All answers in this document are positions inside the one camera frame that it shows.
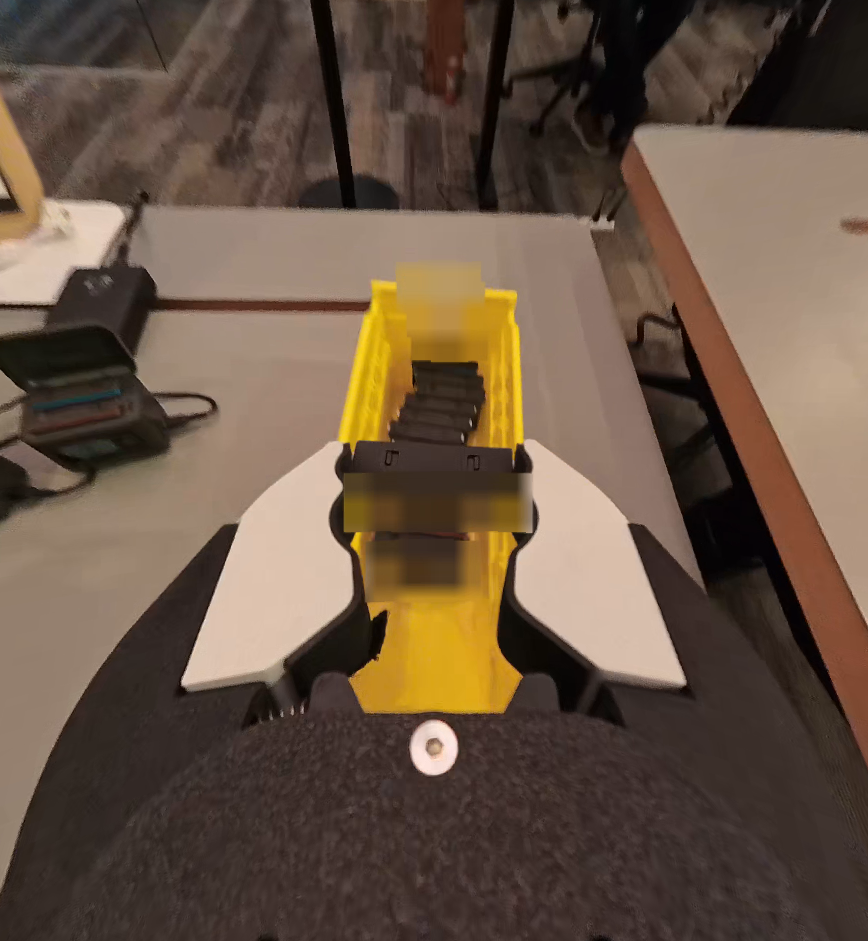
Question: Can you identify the black power cable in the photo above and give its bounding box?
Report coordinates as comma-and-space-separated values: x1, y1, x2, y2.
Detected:
117, 192, 151, 274

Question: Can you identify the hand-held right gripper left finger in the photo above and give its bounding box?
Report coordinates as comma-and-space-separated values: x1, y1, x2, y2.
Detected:
182, 439, 369, 692

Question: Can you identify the white stand base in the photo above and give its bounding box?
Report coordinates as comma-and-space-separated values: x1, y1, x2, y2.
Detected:
0, 199, 131, 308

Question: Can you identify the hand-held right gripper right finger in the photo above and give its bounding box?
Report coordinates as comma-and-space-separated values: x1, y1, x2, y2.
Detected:
496, 439, 688, 692

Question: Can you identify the row of black batteries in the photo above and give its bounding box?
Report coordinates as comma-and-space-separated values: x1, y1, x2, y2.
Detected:
387, 361, 488, 446

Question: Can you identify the wooden sign board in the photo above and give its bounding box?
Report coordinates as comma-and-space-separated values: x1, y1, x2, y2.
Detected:
0, 15, 47, 245

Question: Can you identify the wooden pillar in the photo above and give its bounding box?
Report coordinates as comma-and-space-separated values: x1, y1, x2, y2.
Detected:
426, 0, 469, 105

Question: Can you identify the yellow plastic bin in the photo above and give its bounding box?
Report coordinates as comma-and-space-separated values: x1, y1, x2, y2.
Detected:
339, 283, 530, 717

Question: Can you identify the red-edged black battery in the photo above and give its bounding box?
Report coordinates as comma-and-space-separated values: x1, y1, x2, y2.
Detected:
26, 409, 131, 441
336, 442, 535, 482

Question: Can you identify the black metal stand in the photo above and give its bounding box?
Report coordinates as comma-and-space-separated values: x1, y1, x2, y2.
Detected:
474, 0, 517, 210
299, 0, 403, 211

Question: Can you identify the black usb hub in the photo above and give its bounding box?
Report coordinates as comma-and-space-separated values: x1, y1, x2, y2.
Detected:
45, 265, 160, 355

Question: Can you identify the wooden table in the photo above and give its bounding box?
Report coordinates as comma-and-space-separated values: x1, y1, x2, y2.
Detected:
621, 125, 868, 857

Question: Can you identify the black charging cable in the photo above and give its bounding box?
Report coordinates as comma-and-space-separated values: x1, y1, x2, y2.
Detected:
163, 392, 219, 432
8, 456, 100, 504

